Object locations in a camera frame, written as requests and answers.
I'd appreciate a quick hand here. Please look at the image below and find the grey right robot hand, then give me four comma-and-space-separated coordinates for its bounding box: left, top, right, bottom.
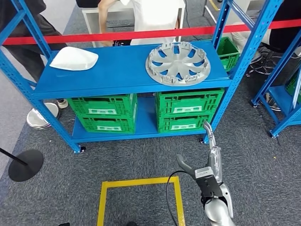
176, 121, 223, 184

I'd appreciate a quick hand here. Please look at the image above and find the silver plastic wheel hubcap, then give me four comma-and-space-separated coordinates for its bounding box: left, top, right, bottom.
145, 41, 211, 87

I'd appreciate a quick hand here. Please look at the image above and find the blue metal shelf rack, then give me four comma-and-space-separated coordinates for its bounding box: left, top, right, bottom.
0, 0, 285, 154
251, 29, 301, 139

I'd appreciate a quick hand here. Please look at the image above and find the white curved plastic part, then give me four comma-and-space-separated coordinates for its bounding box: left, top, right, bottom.
49, 47, 100, 72

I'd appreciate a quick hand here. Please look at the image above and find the green plastic crate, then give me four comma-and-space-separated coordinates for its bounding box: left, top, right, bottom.
284, 73, 301, 104
76, 113, 137, 134
217, 36, 241, 73
156, 112, 214, 134
155, 88, 225, 119
66, 93, 138, 119

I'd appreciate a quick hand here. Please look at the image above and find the yellow floor tape square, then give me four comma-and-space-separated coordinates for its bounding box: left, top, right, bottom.
97, 176, 186, 226

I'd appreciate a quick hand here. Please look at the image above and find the chrome office chair base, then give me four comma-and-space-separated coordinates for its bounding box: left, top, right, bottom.
246, 51, 286, 76

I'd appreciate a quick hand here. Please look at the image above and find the red barrier belt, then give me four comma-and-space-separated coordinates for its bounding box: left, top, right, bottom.
2, 18, 301, 46

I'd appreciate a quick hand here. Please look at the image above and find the chrome barrier stanchion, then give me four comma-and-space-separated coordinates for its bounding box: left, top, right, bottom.
26, 102, 60, 130

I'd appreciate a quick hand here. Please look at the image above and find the black barrier stanchion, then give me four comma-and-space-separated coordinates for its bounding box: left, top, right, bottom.
0, 147, 45, 183

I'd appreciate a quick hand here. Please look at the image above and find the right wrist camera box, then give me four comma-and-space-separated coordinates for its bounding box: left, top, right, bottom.
195, 167, 223, 199

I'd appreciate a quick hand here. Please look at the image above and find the black camera cable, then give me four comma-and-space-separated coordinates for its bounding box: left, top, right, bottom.
166, 170, 197, 226

